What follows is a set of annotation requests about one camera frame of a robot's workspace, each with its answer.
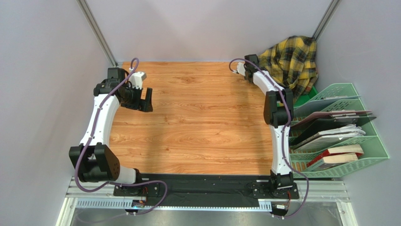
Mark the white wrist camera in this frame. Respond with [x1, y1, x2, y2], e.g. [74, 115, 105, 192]
[128, 72, 147, 89]
[233, 62, 246, 76]

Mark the green plastic bin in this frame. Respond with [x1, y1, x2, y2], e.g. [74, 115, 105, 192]
[294, 86, 318, 108]

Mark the red book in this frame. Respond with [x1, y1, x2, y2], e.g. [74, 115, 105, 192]
[305, 144, 365, 172]

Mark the purple cable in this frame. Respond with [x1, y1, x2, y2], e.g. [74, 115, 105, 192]
[73, 57, 168, 217]
[228, 58, 310, 219]

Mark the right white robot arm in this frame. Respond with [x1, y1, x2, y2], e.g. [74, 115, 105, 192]
[244, 54, 294, 192]

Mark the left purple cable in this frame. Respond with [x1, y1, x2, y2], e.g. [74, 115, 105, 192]
[73, 57, 168, 217]

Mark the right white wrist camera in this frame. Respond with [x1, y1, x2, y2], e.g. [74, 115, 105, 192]
[233, 62, 246, 76]

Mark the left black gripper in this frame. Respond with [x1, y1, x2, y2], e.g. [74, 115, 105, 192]
[121, 84, 153, 112]

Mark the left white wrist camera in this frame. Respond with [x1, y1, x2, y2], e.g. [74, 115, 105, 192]
[128, 72, 147, 89]

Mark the yellow plaid long sleeve shirt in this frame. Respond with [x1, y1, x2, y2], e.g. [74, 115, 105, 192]
[258, 36, 319, 102]

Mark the green mesh file organizer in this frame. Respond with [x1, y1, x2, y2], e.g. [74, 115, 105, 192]
[290, 83, 389, 178]

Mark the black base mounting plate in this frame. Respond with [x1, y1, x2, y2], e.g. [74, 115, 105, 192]
[113, 174, 300, 208]

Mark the dark clipboard folder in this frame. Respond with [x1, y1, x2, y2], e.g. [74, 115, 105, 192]
[289, 110, 377, 146]

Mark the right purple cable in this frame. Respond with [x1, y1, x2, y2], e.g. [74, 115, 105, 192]
[228, 58, 310, 219]

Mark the aluminium frame rail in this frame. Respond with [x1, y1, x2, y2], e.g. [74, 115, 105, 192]
[57, 174, 357, 226]

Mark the white paper stack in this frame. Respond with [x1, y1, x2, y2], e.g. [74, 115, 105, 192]
[291, 124, 366, 152]

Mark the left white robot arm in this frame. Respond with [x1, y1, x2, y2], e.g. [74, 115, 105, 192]
[69, 68, 153, 184]

